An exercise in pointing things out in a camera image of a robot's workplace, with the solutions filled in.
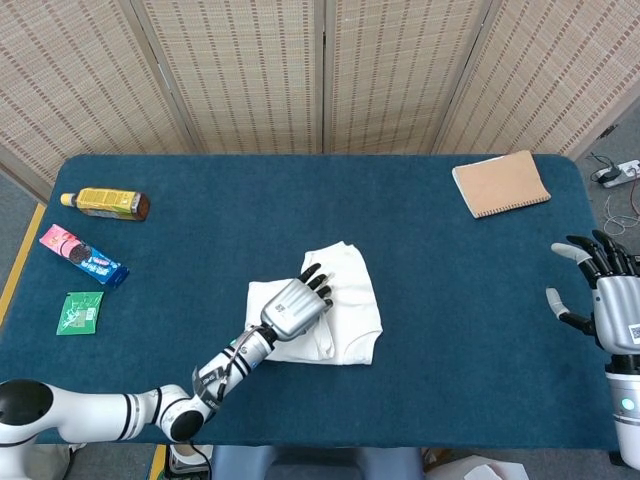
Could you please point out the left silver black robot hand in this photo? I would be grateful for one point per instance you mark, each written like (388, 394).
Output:
(295, 310)

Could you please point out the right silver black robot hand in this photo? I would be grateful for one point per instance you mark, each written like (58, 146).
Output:
(620, 310)

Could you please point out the white T-shirt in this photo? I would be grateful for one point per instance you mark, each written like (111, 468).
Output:
(350, 300)

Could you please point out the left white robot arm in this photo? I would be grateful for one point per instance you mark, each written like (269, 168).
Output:
(100, 410)

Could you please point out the white power strip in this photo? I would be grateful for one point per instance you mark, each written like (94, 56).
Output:
(622, 172)

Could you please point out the blue grey seat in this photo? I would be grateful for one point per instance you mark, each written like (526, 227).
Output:
(310, 462)

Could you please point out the brown spiral notebook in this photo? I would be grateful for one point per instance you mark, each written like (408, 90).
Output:
(500, 182)

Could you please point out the white cup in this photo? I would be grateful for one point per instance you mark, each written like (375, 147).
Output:
(185, 457)

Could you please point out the white paper sheet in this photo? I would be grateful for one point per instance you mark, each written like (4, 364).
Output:
(480, 470)

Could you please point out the green sachet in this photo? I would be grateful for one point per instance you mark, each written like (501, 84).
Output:
(80, 312)

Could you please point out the yellow label tea bottle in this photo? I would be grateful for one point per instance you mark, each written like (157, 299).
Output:
(105, 200)

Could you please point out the pink blue cookie package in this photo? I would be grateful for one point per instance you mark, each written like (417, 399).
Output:
(82, 255)

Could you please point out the woven folding screen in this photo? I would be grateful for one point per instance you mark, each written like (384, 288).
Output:
(250, 75)

